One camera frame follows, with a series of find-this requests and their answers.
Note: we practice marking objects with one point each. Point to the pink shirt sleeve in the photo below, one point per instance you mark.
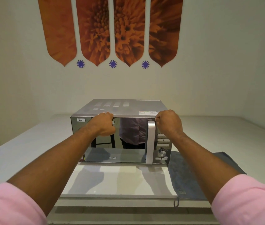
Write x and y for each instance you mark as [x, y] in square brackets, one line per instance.
[10, 206]
[249, 201]

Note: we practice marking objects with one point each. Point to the white warning label sticker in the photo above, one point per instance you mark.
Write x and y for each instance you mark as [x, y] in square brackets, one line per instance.
[147, 113]

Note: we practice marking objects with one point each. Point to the silver microwave oven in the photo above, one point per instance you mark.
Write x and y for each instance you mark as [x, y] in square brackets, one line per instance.
[127, 107]

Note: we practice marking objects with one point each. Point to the person's right fingers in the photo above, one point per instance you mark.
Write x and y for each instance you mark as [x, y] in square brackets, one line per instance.
[158, 118]

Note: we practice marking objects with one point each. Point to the person's right hand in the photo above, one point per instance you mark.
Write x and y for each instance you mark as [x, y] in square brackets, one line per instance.
[170, 123]

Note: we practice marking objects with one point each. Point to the person's left hand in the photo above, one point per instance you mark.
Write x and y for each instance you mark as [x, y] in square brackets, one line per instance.
[103, 124]

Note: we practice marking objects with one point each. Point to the small white label sticker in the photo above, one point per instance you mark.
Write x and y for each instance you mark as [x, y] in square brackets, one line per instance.
[81, 119]

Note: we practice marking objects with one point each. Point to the plain orange petal wall panel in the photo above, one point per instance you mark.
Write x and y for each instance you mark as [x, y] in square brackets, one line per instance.
[58, 28]

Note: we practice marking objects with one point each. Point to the white glossy board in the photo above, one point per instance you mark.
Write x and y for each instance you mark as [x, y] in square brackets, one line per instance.
[123, 182]

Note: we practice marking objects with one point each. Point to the person's right forearm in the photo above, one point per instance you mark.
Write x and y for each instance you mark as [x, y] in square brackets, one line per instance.
[205, 166]

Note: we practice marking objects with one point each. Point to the grey towel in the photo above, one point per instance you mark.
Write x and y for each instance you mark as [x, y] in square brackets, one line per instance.
[188, 178]

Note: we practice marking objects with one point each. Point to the person's left fingers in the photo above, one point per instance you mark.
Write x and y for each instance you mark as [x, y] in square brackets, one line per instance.
[106, 114]

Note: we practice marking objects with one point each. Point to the person's left forearm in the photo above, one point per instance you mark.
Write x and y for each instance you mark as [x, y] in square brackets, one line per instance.
[52, 166]

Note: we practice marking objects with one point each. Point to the silver microwave control knob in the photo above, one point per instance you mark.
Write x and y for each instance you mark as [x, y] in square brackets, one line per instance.
[162, 153]

